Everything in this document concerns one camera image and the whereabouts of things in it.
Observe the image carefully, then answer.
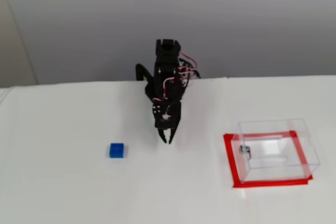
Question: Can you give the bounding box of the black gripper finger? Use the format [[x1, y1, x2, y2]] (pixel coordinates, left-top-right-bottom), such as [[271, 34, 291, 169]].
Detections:
[[156, 128, 169, 144], [167, 128, 177, 145]]

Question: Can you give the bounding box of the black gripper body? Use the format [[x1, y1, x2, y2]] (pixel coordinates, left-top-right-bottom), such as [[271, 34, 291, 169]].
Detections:
[[167, 99, 183, 130]]

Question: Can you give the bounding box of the blue lego brick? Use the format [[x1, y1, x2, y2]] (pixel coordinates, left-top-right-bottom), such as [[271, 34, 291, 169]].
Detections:
[[108, 142, 127, 159]]

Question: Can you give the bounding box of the transparent plastic box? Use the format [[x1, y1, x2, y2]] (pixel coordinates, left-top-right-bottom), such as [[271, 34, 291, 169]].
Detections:
[[237, 118, 321, 185]]

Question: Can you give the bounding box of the black table clamp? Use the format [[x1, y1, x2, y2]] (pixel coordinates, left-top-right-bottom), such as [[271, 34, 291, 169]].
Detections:
[[135, 63, 153, 83]]

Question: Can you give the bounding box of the black wrist camera board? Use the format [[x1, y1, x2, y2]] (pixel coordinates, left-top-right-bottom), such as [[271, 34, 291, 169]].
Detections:
[[153, 103, 174, 130]]

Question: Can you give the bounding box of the red white servo cable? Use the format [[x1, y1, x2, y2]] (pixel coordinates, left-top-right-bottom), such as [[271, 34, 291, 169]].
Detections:
[[178, 52, 202, 83], [153, 77, 175, 103]]

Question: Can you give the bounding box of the red tape frame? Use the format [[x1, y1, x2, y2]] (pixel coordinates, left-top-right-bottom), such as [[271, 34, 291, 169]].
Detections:
[[223, 131, 313, 189]]

